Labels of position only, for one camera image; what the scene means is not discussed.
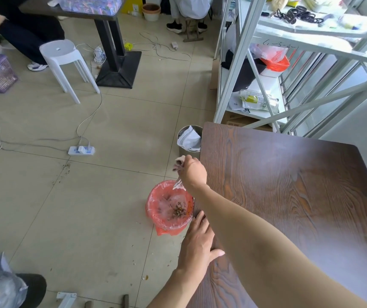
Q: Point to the person's left hand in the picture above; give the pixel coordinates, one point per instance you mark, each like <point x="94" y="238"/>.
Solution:
<point x="195" y="246"/>

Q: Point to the person's right hand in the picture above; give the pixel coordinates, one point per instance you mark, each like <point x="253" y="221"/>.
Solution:
<point x="193" y="173"/>

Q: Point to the person's left thumb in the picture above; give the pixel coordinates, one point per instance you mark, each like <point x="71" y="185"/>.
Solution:
<point x="217" y="254"/>

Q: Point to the person's right fingers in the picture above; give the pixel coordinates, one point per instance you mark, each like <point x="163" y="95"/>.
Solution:
<point x="179" y="162"/>

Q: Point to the clear plastic bag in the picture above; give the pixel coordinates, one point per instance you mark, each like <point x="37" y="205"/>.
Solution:
<point x="179" y="184"/>

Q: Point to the person's left forearm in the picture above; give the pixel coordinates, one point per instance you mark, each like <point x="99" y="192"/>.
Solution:
<point x="174" y="290"/>

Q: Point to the round metal bin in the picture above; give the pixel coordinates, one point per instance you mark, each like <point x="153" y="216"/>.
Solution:
<point x="190" y="154"/>

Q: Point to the white crumpled bag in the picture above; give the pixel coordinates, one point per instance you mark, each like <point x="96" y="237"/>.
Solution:
<point x="190" y="139"/>

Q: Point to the brown food scraps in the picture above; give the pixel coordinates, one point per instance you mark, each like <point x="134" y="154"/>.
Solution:
<point x="178" y="210"/>

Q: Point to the trash bin with red liner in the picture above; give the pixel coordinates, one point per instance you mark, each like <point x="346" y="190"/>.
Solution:
<point x="164" y="218"/>

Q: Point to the brown cardboard box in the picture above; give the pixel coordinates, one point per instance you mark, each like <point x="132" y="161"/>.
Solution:
<point x="238" y="120"/>

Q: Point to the white power strip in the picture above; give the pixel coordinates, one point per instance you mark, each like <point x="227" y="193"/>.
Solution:
<point x="81" y="151"/>

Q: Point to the black bag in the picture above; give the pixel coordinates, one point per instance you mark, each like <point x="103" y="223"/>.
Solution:
<point x="246" y="73"/>

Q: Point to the white power adapter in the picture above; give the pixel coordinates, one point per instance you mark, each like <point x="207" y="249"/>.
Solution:
<point x="174" y="45"/>

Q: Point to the small yellow object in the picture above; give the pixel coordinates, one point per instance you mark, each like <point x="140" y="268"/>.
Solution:
<point x="128" y="46"/>

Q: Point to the small wooden stool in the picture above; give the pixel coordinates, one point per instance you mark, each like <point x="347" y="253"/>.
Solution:
<point x="192" y="30"/>

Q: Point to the red plastic bag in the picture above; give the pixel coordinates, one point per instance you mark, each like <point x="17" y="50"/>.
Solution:
<point x="274" y="59"/>

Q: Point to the white flower pot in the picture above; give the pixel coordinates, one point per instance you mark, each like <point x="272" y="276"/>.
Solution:
<point x="151" y="12"/>

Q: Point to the white plastic stool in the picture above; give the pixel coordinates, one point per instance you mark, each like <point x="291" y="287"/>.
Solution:
<point x="62" y="56"/>

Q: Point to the yellow box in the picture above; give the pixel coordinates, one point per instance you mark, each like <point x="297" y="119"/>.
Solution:
<point x="132" y="4"/>

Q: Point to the white metal shelf rack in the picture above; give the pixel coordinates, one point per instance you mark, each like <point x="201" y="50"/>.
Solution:
<point x="299" y="44"/>

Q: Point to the clear box of colourful items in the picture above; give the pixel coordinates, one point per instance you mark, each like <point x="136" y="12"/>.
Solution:
<point x="89" y="4"/>

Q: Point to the black round bin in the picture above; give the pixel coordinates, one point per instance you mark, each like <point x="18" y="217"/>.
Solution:
<point x="36" y="288"/>

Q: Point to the beige sponge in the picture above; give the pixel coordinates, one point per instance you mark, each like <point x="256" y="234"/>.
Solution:
<point x="279" y="2"/>

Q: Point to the clear packet of yellow items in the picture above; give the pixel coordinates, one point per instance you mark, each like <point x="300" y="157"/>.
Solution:
<point x="355" y="22"/>

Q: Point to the black pedestal table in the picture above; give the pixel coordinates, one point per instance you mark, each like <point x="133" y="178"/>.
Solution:
<point x="116" y="60"/>

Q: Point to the white metal bracket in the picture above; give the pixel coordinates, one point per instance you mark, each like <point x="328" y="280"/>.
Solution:
<point x="66" y="298"/>

